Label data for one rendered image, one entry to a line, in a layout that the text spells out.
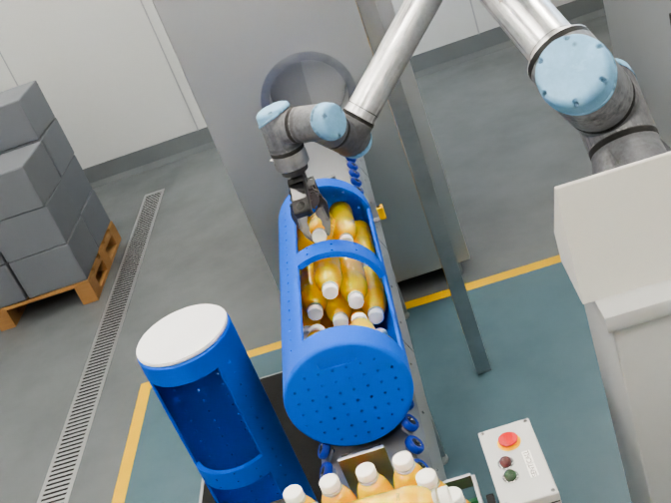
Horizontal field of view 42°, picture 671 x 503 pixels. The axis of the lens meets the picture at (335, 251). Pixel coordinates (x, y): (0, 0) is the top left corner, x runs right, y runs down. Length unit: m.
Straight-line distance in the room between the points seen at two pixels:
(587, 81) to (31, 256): 4.16
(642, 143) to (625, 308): 0.34
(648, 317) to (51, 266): 4.09
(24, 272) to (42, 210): 0.44
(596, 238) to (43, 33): 5.70
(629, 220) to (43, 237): 4.02
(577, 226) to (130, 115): 5.60
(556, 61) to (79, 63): 5.60
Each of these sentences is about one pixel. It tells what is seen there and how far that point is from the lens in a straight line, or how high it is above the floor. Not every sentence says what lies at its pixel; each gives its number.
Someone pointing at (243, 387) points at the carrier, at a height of 0.85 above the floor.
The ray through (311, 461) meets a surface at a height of 0.15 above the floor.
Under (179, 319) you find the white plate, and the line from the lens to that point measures 2.62.
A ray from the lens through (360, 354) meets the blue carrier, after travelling 1.88.
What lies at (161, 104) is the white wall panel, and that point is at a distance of 7.10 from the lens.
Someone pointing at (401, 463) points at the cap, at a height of 1.11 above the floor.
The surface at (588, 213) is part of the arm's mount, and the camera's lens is 1.87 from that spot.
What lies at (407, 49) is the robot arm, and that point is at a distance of 2.26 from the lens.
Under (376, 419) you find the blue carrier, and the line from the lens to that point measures 1.99.
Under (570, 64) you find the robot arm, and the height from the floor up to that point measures 1.61.
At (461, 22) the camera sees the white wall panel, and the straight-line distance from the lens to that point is 6.95.
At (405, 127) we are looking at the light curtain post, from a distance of 3.09.
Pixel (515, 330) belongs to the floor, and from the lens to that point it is 3.82.
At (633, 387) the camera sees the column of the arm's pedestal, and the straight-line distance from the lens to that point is 2.08.
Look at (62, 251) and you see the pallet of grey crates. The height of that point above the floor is 0.37.
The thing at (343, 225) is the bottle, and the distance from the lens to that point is 2.51.
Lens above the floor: 2.25
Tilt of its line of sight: 28 degrees down
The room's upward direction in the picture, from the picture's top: 21 degrees counter-clockwise
